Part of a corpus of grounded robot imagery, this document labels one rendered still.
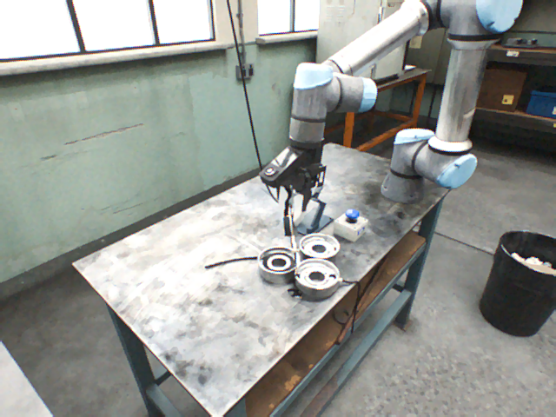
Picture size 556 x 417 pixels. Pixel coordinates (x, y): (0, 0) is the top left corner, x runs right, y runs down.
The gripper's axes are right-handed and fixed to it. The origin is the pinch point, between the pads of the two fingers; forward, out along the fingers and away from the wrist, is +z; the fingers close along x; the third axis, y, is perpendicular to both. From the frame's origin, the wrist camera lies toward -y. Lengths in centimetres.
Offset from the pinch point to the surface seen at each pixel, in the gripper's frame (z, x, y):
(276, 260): 11.3, 0.6, -2.3
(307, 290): 10.9, -12.6, -6.0
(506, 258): 38, -41, 109
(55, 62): -19, 148, -1
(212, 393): 17.6, -14.5, -34.5
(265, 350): 15.9, -15.1, -21.9
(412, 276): 50, -12, 80
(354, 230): 6.2, -8.4, 19.5
